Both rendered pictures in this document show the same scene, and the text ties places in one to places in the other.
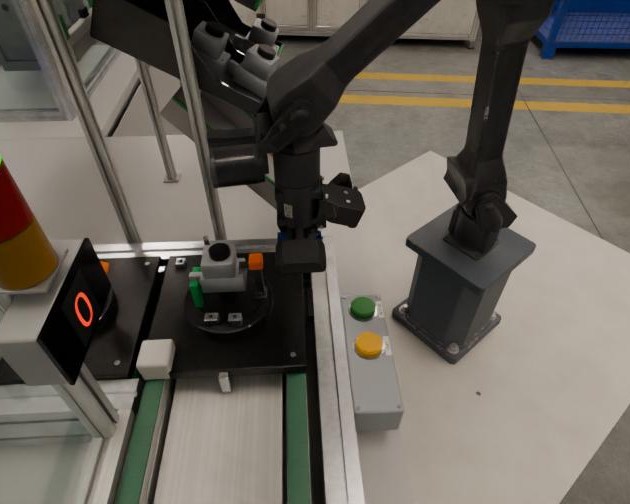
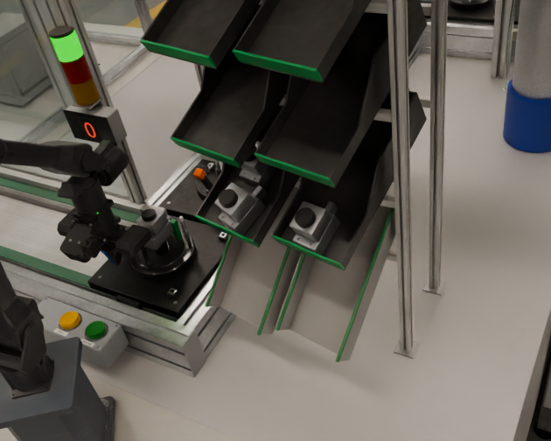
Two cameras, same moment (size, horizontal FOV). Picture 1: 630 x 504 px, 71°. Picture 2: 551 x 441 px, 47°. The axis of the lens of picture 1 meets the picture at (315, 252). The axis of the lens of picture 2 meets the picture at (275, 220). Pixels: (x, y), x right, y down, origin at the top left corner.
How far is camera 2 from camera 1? 1.43 m
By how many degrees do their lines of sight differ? 83
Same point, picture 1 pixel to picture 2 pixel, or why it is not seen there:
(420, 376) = not seen: hidden behind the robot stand
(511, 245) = (1, 405)
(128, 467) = (115, 209)
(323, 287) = (139, 320)
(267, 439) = (86, 270)
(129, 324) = (191, 208)
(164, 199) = (394, 274)
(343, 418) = (48, 290)
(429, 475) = not seen: hidden behind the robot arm
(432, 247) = (54, 347)
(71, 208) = (416, 209)
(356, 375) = (61, 306)
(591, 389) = not seen: outside the picture
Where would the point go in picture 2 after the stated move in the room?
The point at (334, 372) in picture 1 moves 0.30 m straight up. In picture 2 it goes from (76, 299) to (17, 188)
